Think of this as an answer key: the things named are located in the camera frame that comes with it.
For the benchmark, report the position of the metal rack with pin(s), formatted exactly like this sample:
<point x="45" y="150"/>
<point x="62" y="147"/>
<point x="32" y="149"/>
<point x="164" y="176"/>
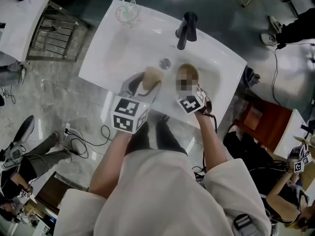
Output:
<point x="49" y="37"/>

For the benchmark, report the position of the metal sink drain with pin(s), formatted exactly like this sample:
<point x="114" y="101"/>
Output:
<point x="165" y="63"/>

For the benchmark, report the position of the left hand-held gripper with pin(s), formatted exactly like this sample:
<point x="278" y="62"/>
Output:
<point x="123" y="114"/>

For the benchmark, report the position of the white stone slab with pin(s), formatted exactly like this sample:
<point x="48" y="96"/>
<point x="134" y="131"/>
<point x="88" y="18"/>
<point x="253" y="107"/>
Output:
<point x="22" y="26"/>

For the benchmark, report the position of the beige cleaning cloth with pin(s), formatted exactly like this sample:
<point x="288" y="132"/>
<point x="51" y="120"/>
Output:
<point x="152" y="76"/>

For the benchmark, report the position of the white power strip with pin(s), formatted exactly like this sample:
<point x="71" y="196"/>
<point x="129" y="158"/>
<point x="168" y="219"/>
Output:
<point x="71" y="131"/>

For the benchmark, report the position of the person's left forearm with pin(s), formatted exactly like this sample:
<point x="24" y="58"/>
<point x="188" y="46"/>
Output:
<point x="110" y="161"/>

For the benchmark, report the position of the person's black trousers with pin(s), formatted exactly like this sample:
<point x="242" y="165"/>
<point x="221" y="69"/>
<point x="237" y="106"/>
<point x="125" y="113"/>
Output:
<point x="162" y="136"/>

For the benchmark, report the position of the grey black backpack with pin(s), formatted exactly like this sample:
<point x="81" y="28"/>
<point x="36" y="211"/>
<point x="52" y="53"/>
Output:
<point x="22" y="131"/>

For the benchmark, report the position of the person's right forearm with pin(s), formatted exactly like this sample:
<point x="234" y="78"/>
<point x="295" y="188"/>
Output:
<point x="209" y="144"/>

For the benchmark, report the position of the dark grey cloth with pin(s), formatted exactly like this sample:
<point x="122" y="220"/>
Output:
<point x="251" y="77"/>

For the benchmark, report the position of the black faucet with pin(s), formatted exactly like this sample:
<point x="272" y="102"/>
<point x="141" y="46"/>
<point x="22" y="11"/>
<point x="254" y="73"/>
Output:
<point x="307" y="129"/>
<point x="185" y="26"/>

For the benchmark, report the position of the clear glass cup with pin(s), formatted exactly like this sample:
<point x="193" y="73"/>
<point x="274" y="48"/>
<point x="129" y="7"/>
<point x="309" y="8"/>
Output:
<point x="133" y="18"/>

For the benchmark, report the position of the person's white shirt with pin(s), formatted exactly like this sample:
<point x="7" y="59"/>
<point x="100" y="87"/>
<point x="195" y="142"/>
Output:
<point x="160" y="200"/>

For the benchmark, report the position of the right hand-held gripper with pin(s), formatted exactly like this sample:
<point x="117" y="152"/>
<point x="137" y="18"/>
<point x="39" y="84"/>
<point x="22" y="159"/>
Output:
<point x="192" y="104"/>

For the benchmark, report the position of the wooden cabinet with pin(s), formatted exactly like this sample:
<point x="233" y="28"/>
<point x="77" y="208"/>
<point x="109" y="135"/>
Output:
<point x="270" y="122"/>
<point x="56" y="190"/>

